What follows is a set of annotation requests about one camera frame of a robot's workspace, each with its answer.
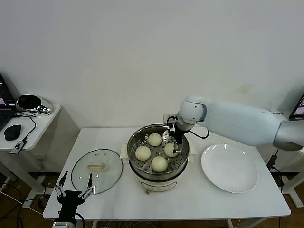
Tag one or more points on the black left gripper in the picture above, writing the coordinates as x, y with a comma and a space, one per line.
70, 199

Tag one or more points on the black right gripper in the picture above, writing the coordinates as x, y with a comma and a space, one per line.
180, 133

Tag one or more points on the white steamed baozi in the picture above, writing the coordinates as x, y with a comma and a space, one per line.
155, 139
143, 153
169, 150
159, 164

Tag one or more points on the round glass pot lid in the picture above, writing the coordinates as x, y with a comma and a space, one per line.
104, 180

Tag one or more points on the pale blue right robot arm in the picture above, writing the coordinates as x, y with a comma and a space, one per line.
237, 121

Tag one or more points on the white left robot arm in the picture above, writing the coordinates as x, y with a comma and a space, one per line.
63, 224

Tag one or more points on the perforated steel steamer basket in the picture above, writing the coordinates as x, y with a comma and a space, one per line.
142, 167

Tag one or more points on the floor power strip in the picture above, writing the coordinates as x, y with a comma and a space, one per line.
48, 184

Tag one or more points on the cream electric cooking pot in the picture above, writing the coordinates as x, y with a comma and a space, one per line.
159, 184

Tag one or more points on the white oval plate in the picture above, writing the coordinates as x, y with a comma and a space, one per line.
229, 168

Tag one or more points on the white side table with mouse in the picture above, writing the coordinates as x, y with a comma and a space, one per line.
45, 128

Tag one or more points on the small grey usb hub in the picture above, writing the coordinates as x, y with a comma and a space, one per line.
19, 147

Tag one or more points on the black computer mouse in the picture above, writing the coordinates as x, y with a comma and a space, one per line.
13, 133

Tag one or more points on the chrome and black headset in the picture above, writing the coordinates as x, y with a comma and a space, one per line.
28, 102

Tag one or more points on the black power adapter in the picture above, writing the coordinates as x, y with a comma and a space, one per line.
272, 162

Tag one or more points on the black laptop with dark screen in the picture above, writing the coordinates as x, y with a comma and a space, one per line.
4, 99

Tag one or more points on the white side table with sticker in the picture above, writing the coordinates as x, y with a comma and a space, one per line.
283, 117

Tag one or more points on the black laptop with pink screen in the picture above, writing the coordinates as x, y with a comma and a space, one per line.
298, 109

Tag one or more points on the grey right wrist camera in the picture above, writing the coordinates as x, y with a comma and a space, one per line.
168, 117

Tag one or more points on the white wall socket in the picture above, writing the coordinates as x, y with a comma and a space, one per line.
40, 158

